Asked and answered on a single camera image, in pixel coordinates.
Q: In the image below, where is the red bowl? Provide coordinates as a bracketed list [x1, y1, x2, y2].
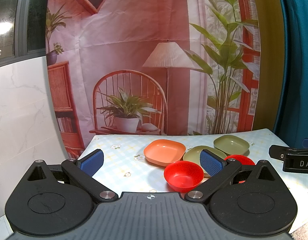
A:
[224, 154, 256, 184]
[164, 161, 204, 193]

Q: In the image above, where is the small green plate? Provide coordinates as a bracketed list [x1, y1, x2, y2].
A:
[214, 134, 250, 155]

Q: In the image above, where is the large green plate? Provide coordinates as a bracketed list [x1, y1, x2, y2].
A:
[183, 146, 227, 177]

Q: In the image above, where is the orange square plate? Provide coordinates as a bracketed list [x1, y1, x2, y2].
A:
[144, 139, 186, 167]

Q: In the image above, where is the teal curtain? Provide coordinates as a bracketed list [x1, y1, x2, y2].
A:
[274, 0, 308, 148]

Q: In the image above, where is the floral checked tablecloth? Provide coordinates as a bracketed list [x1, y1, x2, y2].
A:
[77, 128, 308, 234]

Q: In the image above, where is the printed room backdrop cloth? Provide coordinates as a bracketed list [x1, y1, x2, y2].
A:
[46, 0, 284, 158]

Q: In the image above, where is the dark window frame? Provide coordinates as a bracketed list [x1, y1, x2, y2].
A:
[0, 0, 48, 67]

